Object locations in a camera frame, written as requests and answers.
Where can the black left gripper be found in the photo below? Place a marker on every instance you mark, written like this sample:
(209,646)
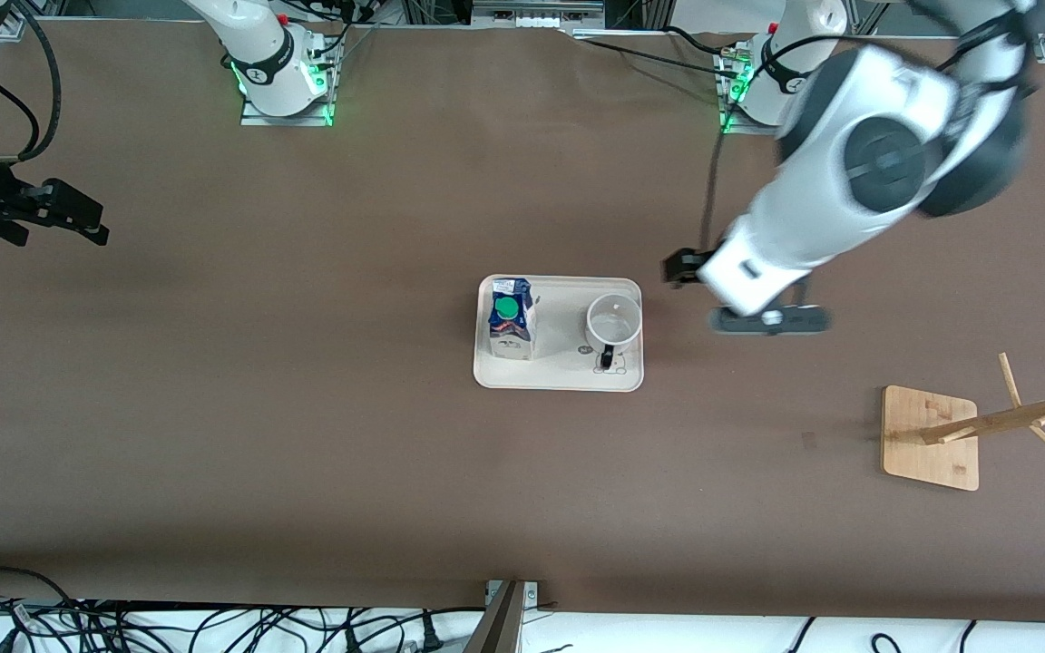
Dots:
(682,267)

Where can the grey metal bracket bar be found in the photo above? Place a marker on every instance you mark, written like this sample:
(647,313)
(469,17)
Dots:
(502,621)

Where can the white rabbit print tray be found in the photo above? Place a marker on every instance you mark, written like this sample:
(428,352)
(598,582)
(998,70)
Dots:
(559,367)

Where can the wooden cup stand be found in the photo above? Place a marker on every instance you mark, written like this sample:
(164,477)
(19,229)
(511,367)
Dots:
(926,453)

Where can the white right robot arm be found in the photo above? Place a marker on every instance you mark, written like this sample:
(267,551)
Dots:
(259,54)

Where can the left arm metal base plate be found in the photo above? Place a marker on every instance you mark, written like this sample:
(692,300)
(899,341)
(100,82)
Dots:
(729,122)

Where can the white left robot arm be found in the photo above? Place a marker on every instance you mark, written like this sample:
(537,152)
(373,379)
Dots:
(849,172)

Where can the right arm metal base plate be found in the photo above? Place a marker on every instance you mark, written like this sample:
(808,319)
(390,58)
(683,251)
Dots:
(255,120)

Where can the white smiley face cup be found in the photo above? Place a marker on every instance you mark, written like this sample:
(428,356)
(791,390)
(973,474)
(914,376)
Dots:
(613,317)

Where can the blue white milk carton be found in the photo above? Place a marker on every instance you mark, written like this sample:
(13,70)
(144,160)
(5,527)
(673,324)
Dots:
(512,331)

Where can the grey device with white sockets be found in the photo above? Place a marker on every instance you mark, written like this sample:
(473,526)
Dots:
(536,14)

